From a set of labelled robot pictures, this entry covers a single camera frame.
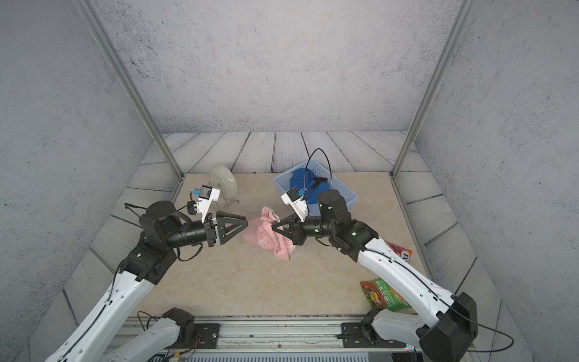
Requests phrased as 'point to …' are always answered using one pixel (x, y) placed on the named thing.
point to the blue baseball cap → (314, 184)
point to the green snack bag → (380, 295)
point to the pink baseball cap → (260, 232)
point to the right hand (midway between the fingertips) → (275, 229)
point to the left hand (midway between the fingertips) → (246, 226)
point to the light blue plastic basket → (283, 183)
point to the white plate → (223, 179)
